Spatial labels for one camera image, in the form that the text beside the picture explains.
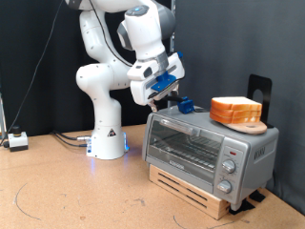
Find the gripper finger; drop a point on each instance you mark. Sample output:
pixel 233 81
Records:
pixel 153 106
pixel 175 89

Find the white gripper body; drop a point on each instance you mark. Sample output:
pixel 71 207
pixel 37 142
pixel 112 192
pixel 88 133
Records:
pixel 139 90

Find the metal spatula with blue grip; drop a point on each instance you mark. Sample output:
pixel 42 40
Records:
pixel 186 106

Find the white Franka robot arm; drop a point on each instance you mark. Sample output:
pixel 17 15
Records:
pixel 105 120

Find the silver oven knob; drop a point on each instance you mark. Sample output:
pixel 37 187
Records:
pixel 228 166
pixel 224 186

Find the silver toaster oven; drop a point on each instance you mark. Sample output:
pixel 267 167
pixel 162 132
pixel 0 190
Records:
pixel 251 152

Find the vertical metal pole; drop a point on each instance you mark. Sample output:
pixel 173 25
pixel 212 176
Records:
pixel 172 44

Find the grey backdrop curtain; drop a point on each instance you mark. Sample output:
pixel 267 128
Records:
pixel 228 47

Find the round wooden serving board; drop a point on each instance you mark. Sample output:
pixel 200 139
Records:
pixel 251 129

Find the black metal bookend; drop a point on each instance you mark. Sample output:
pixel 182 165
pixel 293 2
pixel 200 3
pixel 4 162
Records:
pixel 267 86

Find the black backdrop curtain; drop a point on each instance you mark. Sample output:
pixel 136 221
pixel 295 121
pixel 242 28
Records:
pixel 47 105

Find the slatted wooden block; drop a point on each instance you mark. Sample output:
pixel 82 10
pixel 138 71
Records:
pixel 190 194

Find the emergency stop button box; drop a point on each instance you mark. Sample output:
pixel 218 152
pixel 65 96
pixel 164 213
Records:
pixel 18 140

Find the black foam pad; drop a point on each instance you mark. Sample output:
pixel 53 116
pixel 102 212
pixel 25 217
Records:
pixel 257 195
pixel 241 206

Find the metal frame bar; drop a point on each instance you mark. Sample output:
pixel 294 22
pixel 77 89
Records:
pixel 2 117

